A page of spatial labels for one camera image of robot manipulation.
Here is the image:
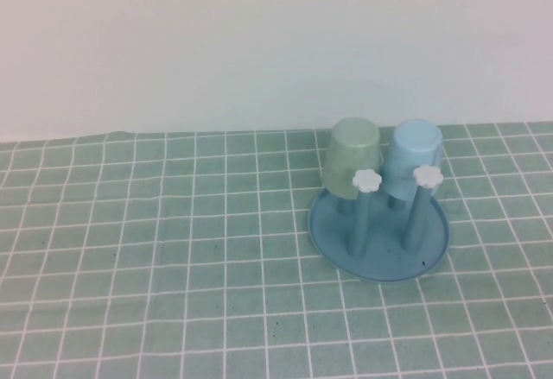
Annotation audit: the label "light blue plastic cup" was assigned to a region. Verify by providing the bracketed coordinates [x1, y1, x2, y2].
[382, 119, 445, 203]

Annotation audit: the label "translucent green plastic cup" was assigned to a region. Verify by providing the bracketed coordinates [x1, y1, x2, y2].
[323, 116, 384, 201]

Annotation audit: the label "blue cup stand white caps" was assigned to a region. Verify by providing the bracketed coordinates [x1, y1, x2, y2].
[307, 165, 451, 286]

